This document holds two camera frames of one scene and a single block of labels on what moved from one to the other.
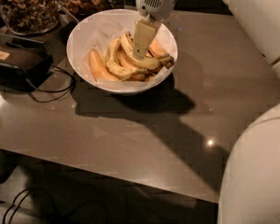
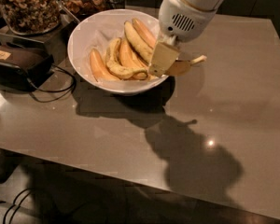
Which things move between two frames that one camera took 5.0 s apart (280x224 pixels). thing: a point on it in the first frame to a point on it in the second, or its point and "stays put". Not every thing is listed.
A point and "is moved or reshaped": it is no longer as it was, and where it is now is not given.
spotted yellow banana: [147, 62] is moved or reshaped
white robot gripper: [157, 2] to [183, 20]
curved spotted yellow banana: [116, 67] stays put
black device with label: [19, 68] stays put
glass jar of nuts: [28, 9] stays put
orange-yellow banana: [136, 76] to [129, 57]
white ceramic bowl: [95, 29] stays put
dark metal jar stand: [53, 40] stays put
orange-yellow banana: [99, 69] stays put
